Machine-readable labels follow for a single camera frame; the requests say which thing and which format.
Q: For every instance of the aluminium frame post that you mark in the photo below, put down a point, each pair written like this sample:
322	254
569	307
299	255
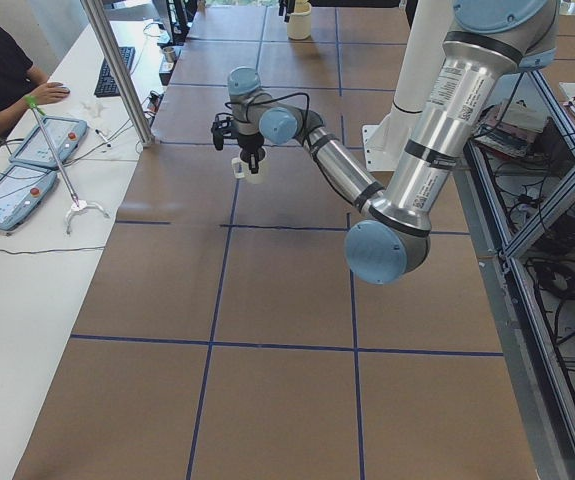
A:
110	49

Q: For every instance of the white bin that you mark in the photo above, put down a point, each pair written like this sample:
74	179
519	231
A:
299	24

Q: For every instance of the aluminium frame rack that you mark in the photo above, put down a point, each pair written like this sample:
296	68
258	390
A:
520	206

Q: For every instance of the lower teach pendant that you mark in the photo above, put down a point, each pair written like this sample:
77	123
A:
22	188

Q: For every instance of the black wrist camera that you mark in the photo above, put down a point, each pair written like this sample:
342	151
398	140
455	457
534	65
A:
222	129

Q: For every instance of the stack of magazines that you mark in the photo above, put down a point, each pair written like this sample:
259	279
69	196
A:
510	128

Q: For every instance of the person's hand on mouse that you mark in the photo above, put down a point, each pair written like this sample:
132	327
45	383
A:
50	93

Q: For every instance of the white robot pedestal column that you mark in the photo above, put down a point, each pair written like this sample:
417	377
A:
423	59

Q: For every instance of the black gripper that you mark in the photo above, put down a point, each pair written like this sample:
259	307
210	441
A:
248	145

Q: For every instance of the small metal cup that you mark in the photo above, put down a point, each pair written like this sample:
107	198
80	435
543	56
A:
169	54

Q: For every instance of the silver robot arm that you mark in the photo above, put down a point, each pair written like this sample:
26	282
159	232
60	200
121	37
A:
485	40

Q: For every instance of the white ribbed mug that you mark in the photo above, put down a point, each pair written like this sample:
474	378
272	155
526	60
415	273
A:
241	170

